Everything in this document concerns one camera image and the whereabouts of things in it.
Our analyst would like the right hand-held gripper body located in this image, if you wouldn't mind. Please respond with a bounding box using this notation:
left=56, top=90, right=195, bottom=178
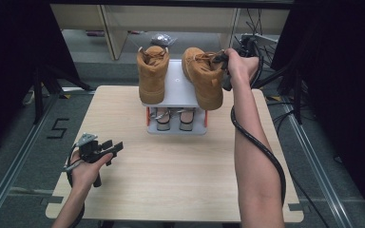
left=222, top=32, right=279, bottom=92

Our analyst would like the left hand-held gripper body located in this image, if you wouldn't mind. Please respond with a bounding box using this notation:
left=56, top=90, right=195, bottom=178
left=74, top=132, right=114, bottom=188

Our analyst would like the tan suede boot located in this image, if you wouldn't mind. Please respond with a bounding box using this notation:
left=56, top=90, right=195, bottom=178
left=136, top=46, right=170, bottom=105
left=181, top=47, right=231, bottom=111

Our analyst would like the white two-tier shoe rack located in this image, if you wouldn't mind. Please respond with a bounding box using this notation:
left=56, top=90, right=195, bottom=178
left=142, top=59, right=211, bottom=136

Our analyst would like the black sandal with glitter strap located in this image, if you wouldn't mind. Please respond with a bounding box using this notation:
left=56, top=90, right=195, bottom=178
left=153, top=107, right=172, bottom=132
left=177, top=107, right=198, bottom=132

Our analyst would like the person's left hand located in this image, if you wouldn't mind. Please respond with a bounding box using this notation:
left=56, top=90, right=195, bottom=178
left=69, top=151, right=114, bottom=192

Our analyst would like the person's right hand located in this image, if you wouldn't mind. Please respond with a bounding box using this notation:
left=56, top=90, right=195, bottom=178
left=224, top=47, right=261, bottom=93

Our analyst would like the clear plastic bag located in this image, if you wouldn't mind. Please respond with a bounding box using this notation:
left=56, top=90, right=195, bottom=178
left=150, top=32, right=176, bottom=48

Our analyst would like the black metal stand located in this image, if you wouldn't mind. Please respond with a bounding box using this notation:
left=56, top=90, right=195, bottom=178
left=255, top=60, right=303, bottom=125
left=32, top=63, right=93, bottom=125

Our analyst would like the black curtain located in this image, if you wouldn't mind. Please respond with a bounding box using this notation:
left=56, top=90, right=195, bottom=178
left=0, top=0, right=81, bottom=160
left=270, top=0, right=365, bottom=219

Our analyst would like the bundle of black cables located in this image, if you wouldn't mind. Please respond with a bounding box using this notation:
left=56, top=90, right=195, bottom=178
left=234, top=8, right=279, bottom=69

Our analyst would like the metal floor rail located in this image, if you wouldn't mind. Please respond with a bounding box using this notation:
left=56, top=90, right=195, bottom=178
left=281, top=101, right=355, bottom=228
left=0, top=93, right=61, bottom=228

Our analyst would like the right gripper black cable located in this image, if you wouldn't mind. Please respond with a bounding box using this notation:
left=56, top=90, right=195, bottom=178
left=230, top=39, right=287, bottom=207

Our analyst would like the thin black floor cable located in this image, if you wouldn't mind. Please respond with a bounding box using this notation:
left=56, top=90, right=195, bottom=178
left=289, top=174, right=331, bottom=228

